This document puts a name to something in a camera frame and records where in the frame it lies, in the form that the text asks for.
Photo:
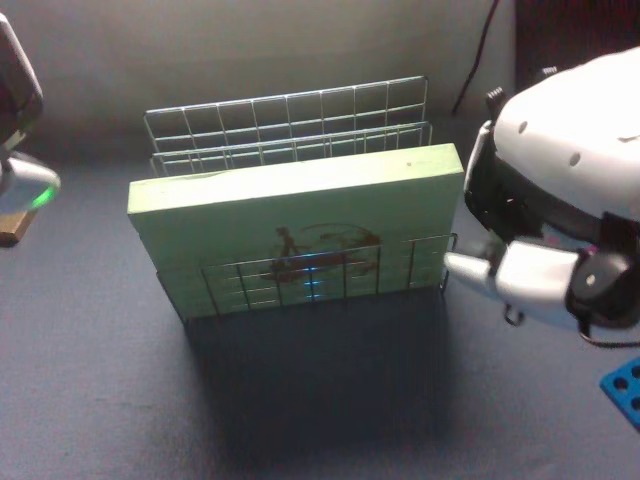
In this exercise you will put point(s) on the grey table cloth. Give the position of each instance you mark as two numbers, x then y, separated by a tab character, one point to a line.
75	350

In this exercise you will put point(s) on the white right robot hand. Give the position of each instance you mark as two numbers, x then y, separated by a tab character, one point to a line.
560	140

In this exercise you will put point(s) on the pale green book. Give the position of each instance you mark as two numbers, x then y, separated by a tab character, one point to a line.
225	210

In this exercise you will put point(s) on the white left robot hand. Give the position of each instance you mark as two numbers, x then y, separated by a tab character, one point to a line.
20	185

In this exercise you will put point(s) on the wooden block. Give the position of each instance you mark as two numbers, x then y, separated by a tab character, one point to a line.
12	230

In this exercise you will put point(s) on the blue block with round holes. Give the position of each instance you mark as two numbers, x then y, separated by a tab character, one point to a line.
625	402

